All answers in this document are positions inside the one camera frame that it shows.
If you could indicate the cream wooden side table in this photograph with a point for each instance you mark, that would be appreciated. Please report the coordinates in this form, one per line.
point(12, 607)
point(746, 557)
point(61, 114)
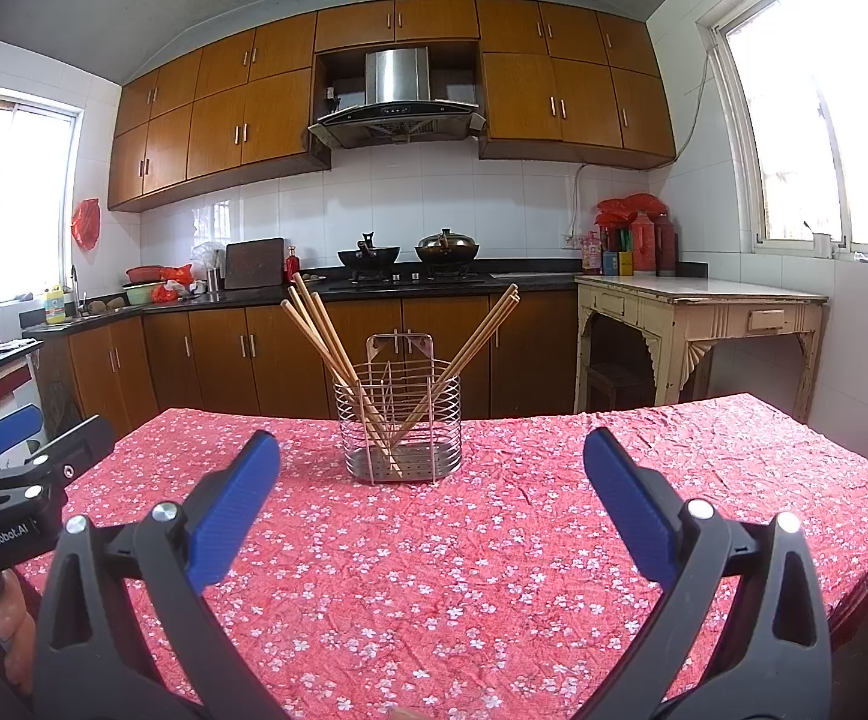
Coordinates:
point(704, 291)

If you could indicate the pink bottle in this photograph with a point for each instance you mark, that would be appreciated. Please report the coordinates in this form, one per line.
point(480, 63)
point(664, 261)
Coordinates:
point(591, 255)

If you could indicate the red bag on wall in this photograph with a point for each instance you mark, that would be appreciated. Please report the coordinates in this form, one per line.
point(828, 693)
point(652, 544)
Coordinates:
point(86, 225)

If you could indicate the large sliding window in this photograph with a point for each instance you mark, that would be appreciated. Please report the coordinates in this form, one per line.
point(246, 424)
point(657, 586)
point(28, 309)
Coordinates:
point(817, 90)

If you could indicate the small red bottle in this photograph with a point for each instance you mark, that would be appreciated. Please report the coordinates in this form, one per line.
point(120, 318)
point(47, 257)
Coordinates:
point(292, 265)

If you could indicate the crumpled red plastic bag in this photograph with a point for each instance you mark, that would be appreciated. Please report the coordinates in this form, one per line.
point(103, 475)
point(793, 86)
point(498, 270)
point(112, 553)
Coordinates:
point(175, 279)

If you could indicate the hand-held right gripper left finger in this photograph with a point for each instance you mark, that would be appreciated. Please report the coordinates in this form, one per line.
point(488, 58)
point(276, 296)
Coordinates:
point(235, 510)

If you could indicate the red sauce bottle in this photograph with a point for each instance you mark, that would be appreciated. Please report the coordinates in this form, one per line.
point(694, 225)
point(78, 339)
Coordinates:
point(644, 247)

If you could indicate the black kitchen countertop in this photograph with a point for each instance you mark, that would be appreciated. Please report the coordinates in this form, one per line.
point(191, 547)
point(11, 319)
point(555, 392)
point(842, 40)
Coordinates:
point(539, 277)

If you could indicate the red bag over bottles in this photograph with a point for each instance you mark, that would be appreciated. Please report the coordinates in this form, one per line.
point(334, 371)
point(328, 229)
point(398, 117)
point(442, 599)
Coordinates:
point(633, 206)

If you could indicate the steel range hood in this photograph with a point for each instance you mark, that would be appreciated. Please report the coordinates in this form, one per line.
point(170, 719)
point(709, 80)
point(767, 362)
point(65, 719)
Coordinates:
point(396, 75)

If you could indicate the black wok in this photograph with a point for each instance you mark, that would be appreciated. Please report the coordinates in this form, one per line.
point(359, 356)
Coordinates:
point(369, 256)

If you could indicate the black gas stove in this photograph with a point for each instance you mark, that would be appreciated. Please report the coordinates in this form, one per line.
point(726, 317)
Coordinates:
point(419, 281)

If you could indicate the wooden wall cabinets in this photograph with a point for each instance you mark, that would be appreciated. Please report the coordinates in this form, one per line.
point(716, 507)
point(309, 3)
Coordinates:
point(216, 120)

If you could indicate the metal canister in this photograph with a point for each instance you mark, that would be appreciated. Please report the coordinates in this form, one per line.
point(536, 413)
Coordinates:
point(214, 279)

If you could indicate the wooden chopstick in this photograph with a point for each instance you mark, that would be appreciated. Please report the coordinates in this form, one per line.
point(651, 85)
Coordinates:
point(498, 331)
point(327, 319)
point(494, 325)
point(310, 300)
point(303, 330)
point(490, 316)
point(306, 313)

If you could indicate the dark red jug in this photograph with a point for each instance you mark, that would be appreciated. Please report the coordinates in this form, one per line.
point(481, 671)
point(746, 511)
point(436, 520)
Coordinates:
point(666, 247)

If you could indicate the white plastic bag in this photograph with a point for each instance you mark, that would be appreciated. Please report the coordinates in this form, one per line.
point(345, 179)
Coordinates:
point(207, 253)

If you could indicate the yellow and blue boxes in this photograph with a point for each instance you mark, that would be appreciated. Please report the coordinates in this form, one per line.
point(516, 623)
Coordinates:
point(618, 264)

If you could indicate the wok with metal lid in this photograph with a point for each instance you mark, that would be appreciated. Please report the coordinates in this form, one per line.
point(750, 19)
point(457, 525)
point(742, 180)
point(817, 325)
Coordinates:
point(447, 249)

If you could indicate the dark wooden cutting board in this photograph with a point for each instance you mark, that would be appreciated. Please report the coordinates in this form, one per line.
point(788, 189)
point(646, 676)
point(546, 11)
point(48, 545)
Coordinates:
point(254, 264)

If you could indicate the yellow detergent bottle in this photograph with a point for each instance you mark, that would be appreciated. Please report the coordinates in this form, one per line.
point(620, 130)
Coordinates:
point(55, 307)

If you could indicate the white cup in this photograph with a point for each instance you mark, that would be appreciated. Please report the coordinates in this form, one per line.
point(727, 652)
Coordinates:
point(822, 246)

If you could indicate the red basin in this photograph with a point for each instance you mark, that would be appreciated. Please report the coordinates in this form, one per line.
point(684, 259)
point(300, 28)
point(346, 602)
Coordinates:
point(145, 274)

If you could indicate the red floral tablecloth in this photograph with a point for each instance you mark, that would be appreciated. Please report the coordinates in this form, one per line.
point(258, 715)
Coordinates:
point(434, 577)

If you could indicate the dark wooden stool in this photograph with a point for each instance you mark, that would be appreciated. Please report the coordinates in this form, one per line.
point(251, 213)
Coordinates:
point(621, 386)

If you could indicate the small sliding window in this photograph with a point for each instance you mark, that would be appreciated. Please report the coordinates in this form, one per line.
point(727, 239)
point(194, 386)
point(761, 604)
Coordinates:
point(14, 202)

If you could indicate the metal faucet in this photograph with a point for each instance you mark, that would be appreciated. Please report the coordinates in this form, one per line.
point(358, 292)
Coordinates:
point(74, 292)

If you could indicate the person's left hand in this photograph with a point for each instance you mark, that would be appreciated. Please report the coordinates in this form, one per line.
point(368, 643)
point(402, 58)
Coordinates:
point(15, 630)

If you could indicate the white cloth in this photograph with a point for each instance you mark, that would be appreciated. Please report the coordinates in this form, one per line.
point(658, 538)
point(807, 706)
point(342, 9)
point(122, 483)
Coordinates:
point(6, 346)

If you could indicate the green basin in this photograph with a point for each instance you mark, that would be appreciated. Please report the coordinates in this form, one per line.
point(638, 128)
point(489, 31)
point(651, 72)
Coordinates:
point(140, 294)

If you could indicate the wooden base cabinets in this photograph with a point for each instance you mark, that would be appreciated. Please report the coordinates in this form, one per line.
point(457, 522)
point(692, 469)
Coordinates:
point(216, 360)

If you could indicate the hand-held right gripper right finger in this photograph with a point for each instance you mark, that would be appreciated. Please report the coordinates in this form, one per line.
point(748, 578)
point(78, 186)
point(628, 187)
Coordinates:
point(629, 510)

